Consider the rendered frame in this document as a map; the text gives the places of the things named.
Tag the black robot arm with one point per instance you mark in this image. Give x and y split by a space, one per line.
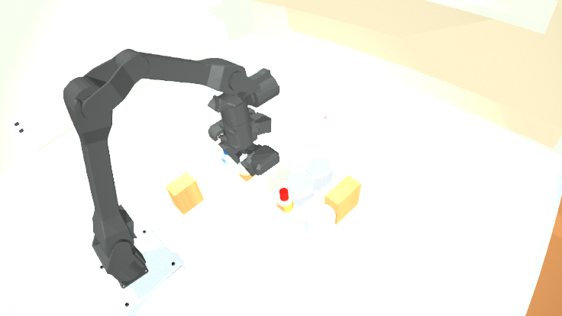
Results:
90 101

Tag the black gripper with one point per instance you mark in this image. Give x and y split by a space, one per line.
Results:
237 140

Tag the pale yellow block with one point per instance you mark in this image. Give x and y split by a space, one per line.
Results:
344 197

